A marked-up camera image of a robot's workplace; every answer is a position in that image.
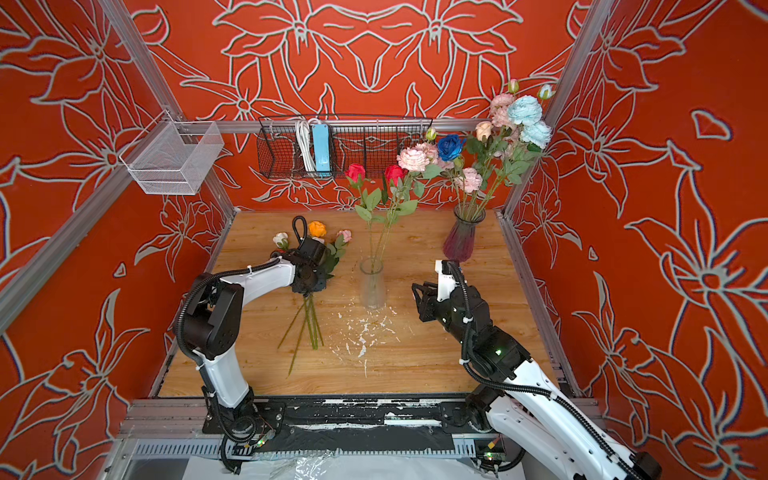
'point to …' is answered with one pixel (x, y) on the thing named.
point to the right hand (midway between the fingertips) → (413, 285)
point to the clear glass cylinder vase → (373, 283)
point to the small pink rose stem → (333, 254)
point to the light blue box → (321, 149)
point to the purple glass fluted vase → (459, 243)
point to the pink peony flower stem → (470, 181)
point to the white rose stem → (281, 241)
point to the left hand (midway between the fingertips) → (317, 282)
